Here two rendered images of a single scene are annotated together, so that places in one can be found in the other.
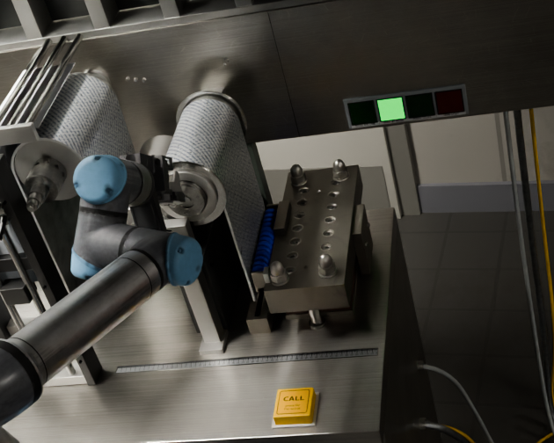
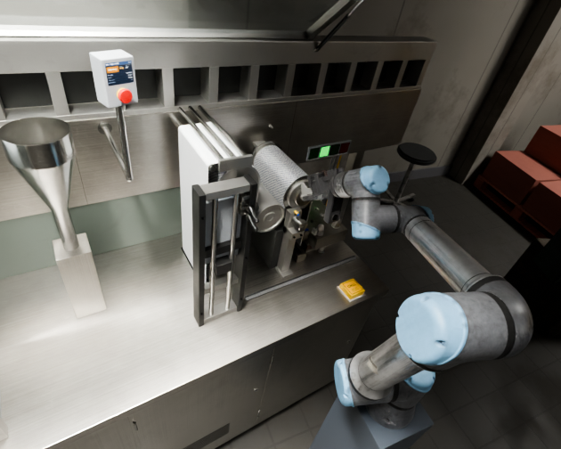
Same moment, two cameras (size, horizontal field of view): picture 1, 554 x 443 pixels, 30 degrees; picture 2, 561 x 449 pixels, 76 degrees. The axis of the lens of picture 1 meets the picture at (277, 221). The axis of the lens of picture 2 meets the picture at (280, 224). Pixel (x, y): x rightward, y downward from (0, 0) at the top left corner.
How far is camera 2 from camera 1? 154 cm
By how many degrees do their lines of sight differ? 43
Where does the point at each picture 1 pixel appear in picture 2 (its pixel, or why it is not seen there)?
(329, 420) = (368, 290)
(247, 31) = (284, 110)
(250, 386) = (321, 286)
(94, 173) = (381, 175)
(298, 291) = (330, 236)
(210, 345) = (286, 273)
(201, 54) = (259, 122)
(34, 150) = (235, 174)
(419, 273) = not seen: hidden behind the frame
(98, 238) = (382, 214)
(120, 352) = not seen: hidden behind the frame
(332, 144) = not seen: hidden behind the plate
